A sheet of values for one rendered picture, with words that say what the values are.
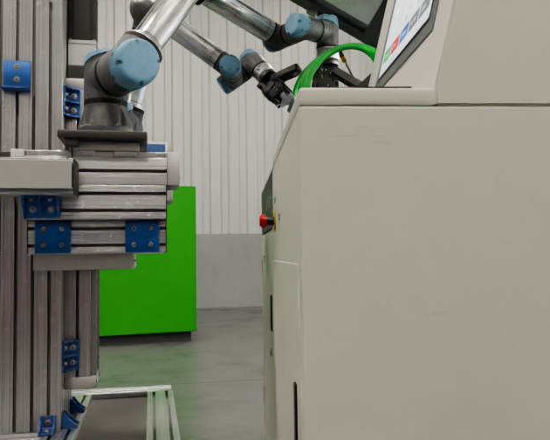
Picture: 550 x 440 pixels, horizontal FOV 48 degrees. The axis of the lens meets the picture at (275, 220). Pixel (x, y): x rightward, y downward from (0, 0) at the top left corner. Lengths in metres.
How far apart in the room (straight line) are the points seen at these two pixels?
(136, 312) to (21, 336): 3.35
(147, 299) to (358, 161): 4.32
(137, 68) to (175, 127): 7.01
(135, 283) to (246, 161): 3.87
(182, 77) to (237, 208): 1.94
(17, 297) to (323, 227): 1.13
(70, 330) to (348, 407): 1.12
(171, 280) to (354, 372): 4.30
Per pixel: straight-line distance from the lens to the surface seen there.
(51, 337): 1.89
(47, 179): 1.58
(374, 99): 1.01
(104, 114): 1.71
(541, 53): 1.13
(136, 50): 1.63
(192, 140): 8.60
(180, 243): 5.24
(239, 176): 8.61
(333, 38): 2.12
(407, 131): 1.02
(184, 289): 5.26
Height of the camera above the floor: 0.72
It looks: 3 degrees up
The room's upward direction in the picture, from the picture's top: 1 degrees counter-clockwise
